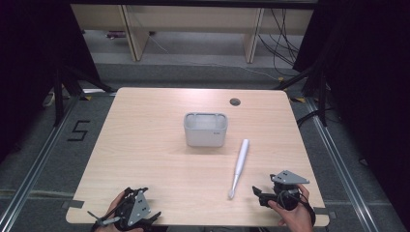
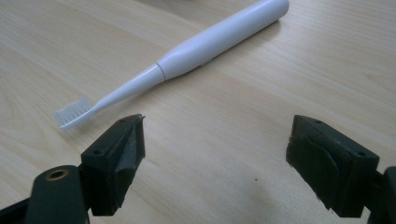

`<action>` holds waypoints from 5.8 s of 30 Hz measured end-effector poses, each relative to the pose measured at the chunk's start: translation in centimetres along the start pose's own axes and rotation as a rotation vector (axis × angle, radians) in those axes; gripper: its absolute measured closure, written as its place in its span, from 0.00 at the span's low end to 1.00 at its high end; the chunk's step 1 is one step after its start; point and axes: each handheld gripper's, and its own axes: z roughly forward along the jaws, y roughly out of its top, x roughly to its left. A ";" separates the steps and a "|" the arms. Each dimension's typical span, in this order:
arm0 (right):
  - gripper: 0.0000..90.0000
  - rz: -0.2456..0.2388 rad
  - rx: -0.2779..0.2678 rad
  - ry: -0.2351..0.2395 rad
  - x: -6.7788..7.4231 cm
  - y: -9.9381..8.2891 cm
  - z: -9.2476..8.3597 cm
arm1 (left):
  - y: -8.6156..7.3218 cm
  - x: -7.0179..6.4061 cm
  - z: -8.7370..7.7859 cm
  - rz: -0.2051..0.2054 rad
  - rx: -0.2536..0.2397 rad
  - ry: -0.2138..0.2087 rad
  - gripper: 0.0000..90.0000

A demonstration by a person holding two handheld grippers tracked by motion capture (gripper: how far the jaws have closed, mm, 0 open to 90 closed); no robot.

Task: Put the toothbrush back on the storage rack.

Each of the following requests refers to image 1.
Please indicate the white rectangular container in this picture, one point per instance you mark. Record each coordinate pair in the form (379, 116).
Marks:
(205, 137)

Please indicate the person's left hand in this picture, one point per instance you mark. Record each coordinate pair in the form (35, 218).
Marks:
(115, 203)

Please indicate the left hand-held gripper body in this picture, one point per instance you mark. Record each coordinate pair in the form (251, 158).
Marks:
(137, 208)

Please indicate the white electric toothbrush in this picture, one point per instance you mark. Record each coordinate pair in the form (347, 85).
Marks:
(240, 163)

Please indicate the light wooden furniture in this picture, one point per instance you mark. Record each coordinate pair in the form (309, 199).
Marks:
(193, 17)

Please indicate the black metal stand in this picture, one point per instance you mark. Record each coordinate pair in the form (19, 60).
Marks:
(58, 96)
(322, 96)

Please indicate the black curtain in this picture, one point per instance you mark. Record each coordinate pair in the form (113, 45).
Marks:
(370, 80)
(32, 64)

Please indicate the small pink object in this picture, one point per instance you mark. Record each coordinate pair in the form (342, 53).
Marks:
(116, 34)

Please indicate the person's right hand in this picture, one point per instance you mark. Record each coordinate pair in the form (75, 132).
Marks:
(294, 216)

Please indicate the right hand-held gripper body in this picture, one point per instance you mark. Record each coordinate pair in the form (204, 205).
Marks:
(287, 190)

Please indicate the metal floor rail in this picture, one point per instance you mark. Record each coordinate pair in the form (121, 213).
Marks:
(341, 167)
(35, 167)

